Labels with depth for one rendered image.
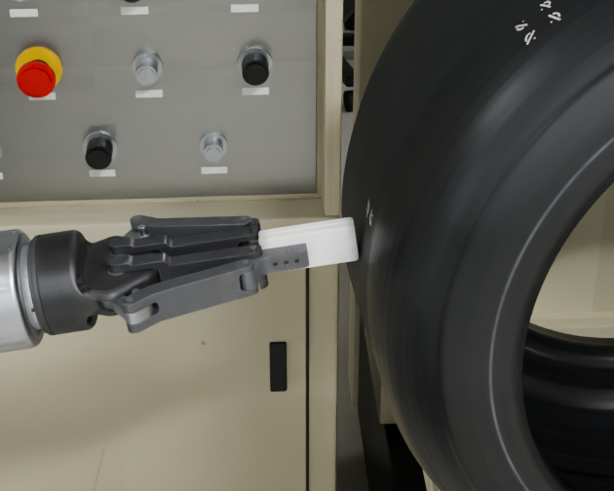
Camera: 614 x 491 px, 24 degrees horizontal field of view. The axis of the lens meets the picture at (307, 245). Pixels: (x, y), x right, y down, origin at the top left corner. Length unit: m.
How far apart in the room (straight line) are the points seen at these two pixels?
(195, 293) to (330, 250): 0.11
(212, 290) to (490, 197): 0.22
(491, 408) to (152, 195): 0.79
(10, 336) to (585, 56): 0.45
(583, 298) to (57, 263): 0.58
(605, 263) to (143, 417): 0.67
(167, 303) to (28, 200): 0.71
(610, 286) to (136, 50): 0.58
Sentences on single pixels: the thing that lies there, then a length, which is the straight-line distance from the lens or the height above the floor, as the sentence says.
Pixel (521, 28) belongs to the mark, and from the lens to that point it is 0.92.
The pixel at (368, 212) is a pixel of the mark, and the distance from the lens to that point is 1.01.
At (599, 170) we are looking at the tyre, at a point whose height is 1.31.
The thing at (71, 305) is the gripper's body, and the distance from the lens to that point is 1.03.
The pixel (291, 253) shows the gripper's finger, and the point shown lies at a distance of 1.02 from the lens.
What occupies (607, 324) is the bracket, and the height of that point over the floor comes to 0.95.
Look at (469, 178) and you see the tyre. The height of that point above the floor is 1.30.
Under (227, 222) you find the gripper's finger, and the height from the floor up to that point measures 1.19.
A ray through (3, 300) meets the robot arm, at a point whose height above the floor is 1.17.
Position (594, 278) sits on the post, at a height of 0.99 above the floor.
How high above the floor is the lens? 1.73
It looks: 31 degrees down
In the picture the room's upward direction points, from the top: straight up
